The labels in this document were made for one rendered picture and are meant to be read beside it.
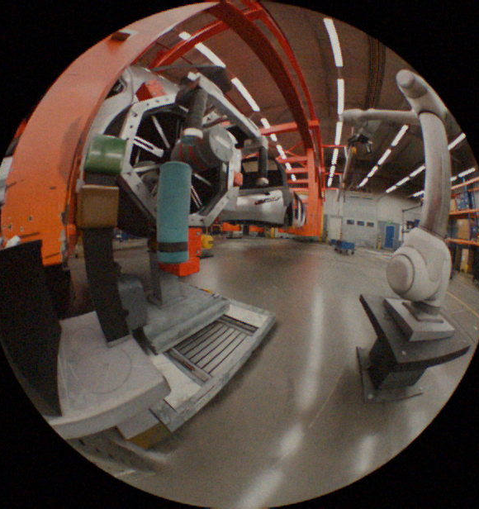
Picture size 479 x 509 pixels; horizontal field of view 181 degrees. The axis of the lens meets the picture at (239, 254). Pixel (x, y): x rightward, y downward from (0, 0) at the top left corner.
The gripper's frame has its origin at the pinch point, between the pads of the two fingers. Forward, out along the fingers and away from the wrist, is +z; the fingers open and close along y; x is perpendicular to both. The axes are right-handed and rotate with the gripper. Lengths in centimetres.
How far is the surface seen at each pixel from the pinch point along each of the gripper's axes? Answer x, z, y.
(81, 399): 121, -86, 25
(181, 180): 97, -61, 48
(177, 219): 106, -59, 45
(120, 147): 102, -82, 35
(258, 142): 66, -43, 45
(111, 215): 108, -80, 33
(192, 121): 88, -71, 44
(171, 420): 155, -67, 20
